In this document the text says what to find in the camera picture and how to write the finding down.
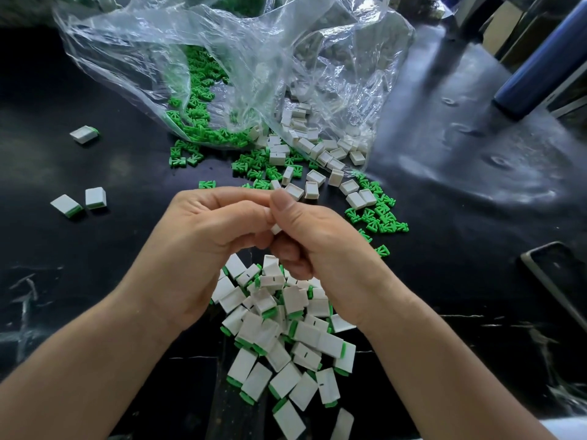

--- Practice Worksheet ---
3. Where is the plastic bag full of green pieces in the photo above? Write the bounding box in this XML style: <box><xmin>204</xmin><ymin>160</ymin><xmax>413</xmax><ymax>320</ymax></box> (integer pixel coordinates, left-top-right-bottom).
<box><xmin>128</xmin><ymin>0</ymin><xmax>276</xmax><ymax>17</ymax></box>

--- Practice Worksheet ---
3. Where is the brown cardboard box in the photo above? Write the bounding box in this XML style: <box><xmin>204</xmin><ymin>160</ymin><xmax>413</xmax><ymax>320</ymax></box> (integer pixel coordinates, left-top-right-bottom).
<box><xmin>481</xmin><ymin>1</ymin><xmax>524</xmax><ymax>57</ymax></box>

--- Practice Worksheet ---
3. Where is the person's right forearm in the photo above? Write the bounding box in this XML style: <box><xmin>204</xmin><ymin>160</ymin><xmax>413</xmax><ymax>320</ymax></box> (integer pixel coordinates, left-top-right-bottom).
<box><xmin>362</xmin><ymin>284</ymin><xmax>556</xmax><ymax>440</ymax></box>

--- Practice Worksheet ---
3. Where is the clear plastic bag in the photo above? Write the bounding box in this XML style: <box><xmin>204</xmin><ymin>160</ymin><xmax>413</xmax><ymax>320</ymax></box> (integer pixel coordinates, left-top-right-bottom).
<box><xmin>53</xmin><ymin>0</ymin><xmax>416</xmax><ymax>152</ymax></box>

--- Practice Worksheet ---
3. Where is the white metal frame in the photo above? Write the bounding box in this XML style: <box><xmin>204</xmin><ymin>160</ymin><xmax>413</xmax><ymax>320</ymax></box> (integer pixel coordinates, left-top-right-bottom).
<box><xmin>451</xmin><ymin>0</ymin><xmax>587</xmax><ymax>59</ymax></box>

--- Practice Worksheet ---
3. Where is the assembled white-green part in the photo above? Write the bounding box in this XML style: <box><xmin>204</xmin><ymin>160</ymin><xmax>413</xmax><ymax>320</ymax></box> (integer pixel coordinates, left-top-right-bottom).
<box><xmin>70</xmin><ymin>125</ymin><xmax>100</xmax><ymax>145</ymax></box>
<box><xmin>50</xmin><ymin>194</ymin><xmax>84</xmax><ymax>219</ymax></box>
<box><xmin>85</xmin><ymin>186</ymin><xmax>108</xmax><ymax>211</ymax></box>

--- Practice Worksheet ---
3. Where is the blue cylinder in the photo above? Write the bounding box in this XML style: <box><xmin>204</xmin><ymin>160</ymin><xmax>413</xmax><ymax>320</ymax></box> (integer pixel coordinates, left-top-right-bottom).
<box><xmin>493</xmin><ymin>0</ymin><xmax>587</xmax><ymax>122</ymax></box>

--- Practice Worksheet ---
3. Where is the black smartphone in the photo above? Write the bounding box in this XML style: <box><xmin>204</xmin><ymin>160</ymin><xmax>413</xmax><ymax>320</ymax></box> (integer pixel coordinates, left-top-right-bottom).
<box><xmin>520</xmin><ymin>241</ymin><xmax>587</xmax><ymax>331</ymax></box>

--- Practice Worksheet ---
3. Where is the person's left hand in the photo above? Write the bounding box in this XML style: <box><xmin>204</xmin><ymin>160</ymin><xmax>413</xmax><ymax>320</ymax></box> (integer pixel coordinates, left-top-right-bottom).
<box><xmin>122</xmin><ymin>186</ymin><xmax>276</xmax><ymax>334</ymax></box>

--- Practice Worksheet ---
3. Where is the person's left forearm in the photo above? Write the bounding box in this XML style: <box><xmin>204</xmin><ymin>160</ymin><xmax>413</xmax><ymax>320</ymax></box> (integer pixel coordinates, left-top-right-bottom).
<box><xmin>0</xmin><ymin>288</ymin><xmax>180</xmax><ymax>440</ymax></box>

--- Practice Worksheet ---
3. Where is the large bag of assembled pieces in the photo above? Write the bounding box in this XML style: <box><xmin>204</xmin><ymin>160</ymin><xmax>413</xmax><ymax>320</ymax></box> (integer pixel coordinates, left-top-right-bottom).
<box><xmin>0</xmin><ymin>0</ymin><xmax>116</xmax><ymax>28</ymax></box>

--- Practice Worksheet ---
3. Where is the person's right hand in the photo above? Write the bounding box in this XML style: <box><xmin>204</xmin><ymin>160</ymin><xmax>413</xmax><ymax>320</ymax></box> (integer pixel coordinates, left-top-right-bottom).
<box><xmin>268</xmin><ymin>189</ymin><xmax>407</xmax><ymax>328</ymax></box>

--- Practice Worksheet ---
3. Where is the pile of green clips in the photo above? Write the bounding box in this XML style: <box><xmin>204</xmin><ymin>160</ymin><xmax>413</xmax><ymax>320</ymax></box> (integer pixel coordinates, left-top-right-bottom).
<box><xmin>168</xmin><ymin>45</ymin><xmax>411</xmax><ymax>259</ymax></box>

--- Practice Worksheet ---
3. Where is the pile of assembled white-green pieces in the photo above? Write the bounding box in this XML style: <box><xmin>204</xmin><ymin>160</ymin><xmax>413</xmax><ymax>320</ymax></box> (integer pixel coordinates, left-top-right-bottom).
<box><xmin>211</xmin><ymin>252</ymin><xmax>357</xmax><ymax>440</ymax></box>

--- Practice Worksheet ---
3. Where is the heap of white caps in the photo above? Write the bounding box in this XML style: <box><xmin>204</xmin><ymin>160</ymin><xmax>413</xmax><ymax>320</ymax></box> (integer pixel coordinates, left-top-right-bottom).
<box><xmin>268</xmin><ymin>100</ymin><xmax>379</xmax><ymax>211</ymax></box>

